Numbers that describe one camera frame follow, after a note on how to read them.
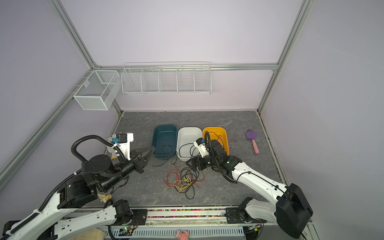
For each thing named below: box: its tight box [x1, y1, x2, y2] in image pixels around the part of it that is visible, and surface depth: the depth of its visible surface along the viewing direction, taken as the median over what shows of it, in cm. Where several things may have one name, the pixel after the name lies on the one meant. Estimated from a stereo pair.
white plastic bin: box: [176, 126, 203, 162], surface depth 104 cm
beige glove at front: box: [67, 228, 106, 240], surface depth 70 cm
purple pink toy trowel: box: [245, 129, 260, 154], surface depth 105 cm
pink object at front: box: [175, 229, 190, 240], surface depth 68 cm
